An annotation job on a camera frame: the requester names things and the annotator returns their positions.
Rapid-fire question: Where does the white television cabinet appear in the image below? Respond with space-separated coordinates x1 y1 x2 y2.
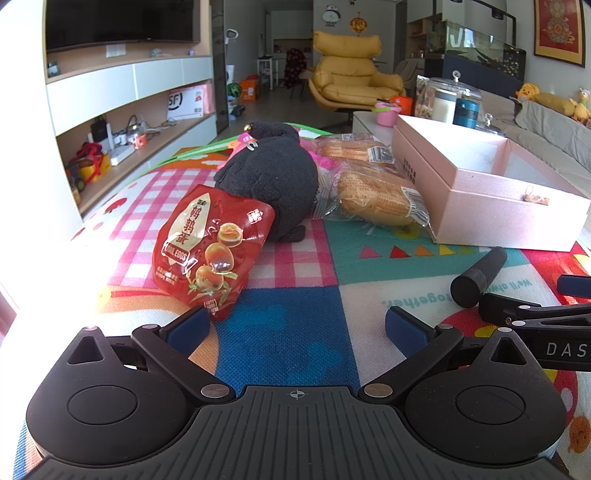
45 51 219 219

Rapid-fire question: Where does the dark floral cloth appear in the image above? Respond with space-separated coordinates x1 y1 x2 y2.
283 48 308 89

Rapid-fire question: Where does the white SF parcel box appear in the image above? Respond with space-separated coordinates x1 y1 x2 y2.
167 80 216 120

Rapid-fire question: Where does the black cylinder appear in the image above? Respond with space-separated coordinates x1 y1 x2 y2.
450 246 508 309

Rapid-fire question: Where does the black plush toy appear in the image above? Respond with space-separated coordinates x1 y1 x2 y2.
216 121 320 243

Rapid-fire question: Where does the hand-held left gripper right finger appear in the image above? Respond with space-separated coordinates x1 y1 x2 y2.
358 305 530 408

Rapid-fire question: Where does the teal bottle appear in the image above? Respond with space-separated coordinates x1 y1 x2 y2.
453 96 481 128

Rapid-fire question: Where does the white stool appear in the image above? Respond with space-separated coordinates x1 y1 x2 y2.
257 54 280 90

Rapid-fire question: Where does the bread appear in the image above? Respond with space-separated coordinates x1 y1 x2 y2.
315 134 396 166
318 161 432 232

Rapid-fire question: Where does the black paper bag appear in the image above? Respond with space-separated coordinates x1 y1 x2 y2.
88 117 112 149

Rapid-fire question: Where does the wooden shelf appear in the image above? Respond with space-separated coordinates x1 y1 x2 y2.
405 17 445 62

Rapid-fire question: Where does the large glass jar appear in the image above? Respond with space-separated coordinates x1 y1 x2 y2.
414 71 484 125

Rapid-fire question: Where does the red framed picture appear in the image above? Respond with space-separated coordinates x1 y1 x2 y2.
533 0 585 68

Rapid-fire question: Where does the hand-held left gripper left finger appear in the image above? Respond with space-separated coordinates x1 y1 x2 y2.
68 306 237 408

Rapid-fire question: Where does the yellow duck plush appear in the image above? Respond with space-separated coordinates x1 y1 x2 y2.
571 89 591 124

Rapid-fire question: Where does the colourful play mat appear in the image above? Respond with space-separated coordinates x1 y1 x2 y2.
14 122 591 467

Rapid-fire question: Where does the red snack packet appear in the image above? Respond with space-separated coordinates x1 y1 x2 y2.
152 184 276 322

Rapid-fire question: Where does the beige sofa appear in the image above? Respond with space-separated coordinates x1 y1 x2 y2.
479 89 591 188

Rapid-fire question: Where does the white bottle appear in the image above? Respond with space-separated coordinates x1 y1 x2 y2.
431 88 458 125

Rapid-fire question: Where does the yellow armchair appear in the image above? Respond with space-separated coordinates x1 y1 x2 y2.
307 30 408 114

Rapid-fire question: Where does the pink toy bucket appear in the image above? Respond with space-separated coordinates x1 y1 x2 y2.
374 102 402 127

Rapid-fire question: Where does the white coffee table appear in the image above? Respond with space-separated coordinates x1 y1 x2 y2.
352 110 419 145

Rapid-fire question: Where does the pink cardboard box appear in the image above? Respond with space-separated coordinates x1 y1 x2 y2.
392 114 591 253

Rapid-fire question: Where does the glass fish tank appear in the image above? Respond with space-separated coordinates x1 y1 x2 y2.
426 20 528 78

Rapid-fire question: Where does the black television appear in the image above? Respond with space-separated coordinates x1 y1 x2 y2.
45 0 195 53

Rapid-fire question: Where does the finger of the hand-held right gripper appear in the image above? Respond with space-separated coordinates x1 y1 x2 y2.
557 274 591 297
478 294 591 331

